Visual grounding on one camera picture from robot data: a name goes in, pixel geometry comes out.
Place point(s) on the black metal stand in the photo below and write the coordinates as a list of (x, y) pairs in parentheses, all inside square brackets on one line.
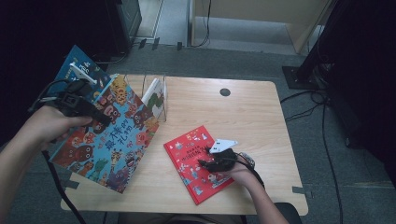
[(299, 77)]

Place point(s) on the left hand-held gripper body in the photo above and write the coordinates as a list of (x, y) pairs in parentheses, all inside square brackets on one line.
[(73, 99)]

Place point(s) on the black curtain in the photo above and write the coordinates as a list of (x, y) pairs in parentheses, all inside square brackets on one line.
[(367, 77), (31, 37)]

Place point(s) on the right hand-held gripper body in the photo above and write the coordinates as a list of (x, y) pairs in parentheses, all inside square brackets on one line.
[(224, 160)]

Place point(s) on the black round seat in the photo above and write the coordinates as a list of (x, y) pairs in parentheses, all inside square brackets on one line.
[(291, 214)]

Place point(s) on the colourful animal picture book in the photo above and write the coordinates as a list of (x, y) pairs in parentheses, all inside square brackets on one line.
[(118, 146)]

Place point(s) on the clear acrylic book rack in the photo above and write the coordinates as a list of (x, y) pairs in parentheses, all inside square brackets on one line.
[(134, 81)]

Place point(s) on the blue monster picture book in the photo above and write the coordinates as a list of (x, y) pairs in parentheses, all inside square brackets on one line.
[(76, 56)]

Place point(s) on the red picture book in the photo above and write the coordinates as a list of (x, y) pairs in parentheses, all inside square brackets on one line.
[(186, 155)]

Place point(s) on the white caterpillar picture book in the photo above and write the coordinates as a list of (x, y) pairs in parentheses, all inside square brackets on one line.
[(155, 99)]

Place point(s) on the person's right hand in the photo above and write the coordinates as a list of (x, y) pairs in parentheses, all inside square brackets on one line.
[(243, 174)]

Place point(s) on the light wooden cabinet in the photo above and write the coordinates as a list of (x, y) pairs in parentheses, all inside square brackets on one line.
[(249, 9)]

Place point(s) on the black cabinet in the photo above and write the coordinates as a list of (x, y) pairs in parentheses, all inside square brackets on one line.
[(124, 18)]

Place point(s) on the black round table grommet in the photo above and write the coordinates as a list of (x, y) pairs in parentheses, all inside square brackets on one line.
[(224, 92)]

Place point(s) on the black floor tape strip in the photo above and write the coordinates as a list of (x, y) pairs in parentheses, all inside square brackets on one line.
[(142, 43), (179, 46), (155, 43), (72, 184)]

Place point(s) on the person's left hand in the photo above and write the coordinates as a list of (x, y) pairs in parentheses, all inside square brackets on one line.
[(46, 127)]

